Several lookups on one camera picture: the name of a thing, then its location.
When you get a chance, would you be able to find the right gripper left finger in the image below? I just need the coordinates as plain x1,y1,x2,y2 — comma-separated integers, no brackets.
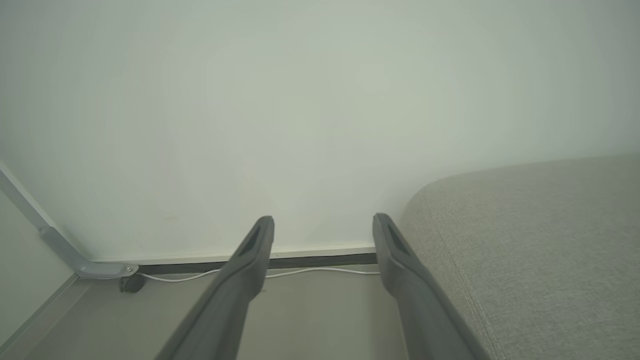
155,216,275,360

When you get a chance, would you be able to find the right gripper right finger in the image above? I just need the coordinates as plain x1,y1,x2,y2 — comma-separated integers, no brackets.
372,213,491,360

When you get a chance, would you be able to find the black caster wheel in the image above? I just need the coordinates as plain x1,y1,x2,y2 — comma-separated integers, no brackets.
119,274,147,294

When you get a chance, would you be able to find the grey fabric sofa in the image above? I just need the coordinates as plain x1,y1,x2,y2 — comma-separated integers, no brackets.
395,152,640,360

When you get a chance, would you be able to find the white floor cable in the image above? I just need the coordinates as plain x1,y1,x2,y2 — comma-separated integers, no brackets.
137,267,381,283

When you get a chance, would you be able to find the grey metal angled bracket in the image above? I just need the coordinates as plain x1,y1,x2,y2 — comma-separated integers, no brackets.
0,162,140,280

